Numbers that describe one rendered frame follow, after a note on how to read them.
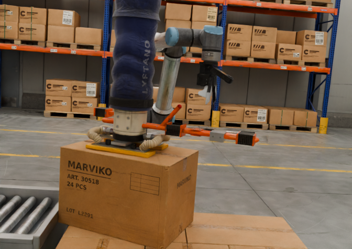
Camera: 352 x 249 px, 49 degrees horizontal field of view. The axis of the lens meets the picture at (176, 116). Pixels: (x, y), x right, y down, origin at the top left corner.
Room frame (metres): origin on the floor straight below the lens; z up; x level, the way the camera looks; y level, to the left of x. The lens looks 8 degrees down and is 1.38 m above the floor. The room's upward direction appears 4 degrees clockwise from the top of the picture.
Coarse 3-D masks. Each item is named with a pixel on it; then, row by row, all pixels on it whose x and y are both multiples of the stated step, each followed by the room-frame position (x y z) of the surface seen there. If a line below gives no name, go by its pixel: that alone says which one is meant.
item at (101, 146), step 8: (88, 144) 1.88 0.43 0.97; (96, 144) 1.87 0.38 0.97; (104, 144) 1.88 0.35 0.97; (112, 144) 1.90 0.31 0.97; (136, 144) 1.84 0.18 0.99; (112, 152) 1.83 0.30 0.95; (120, 152) 1.81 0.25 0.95; (128, 152) 1.80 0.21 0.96; (136, 152) 1.79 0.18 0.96; (144, 152) 1.79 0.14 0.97; (152, 152) 1.83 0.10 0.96
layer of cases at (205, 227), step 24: (216, 216) 2.11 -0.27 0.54; (240, 216) 2.14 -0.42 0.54; (264, 216) 2.17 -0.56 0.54; (72, 240) 1.70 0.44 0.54; (96, 240) 1.71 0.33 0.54; (120, 240) 1.73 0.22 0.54; (192, 240) 1.79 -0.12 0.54; (216, 240) 1.81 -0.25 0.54; (240, 240) 1.83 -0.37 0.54; (264, 240) 1.85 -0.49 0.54; (288, 240) 1.87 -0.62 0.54
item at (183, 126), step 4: (168, 124) 1.87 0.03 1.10; (172, 124) 1.92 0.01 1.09; (176, 124) 1.93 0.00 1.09; (180, 124) 1.92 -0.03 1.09; (184, 124) 1.88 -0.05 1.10; (168, 128) 1.85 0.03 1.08; (172, 128) 1.84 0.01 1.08; (176, 128) 1.83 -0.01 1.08; (180, 128) 1.83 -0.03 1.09; (168, 132) 1.84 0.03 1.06; (172, 132) 1.84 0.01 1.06; (176, 132) 1.84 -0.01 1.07; (180, 132) 1.83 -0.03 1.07; (180, 136) 1.83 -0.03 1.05
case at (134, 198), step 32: (64, 160) 1.87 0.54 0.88; (96, 160) 1.80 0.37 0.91; (128, 160) 1.73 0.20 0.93; (160, 160) 1.74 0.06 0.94; (192, 160) 1.94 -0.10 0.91; (64, 192) 1.87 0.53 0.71; (96, 192) 1.80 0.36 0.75; (128, 192) 1.73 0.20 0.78; (160, 192) 1.67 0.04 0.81; (192, 192) 1.98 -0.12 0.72; (96, 224) 1.79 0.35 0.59; (128, 224) 1.73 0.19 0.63; (160, 224) 1.67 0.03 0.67
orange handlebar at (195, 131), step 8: (112, 112) 2.27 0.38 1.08; (104, 120) 1.97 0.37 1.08; (112, 120) 1.96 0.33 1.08; (152, 128) 1.89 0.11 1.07; (160, 128) 1.87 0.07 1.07; (184, 128) 1.88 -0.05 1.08; (192, 128) 1.85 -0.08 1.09; (200, 128) 1.87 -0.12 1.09; (208, 136) 1.81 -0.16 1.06; (224, 136) 1.78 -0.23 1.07; (232, 136) 1.77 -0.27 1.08
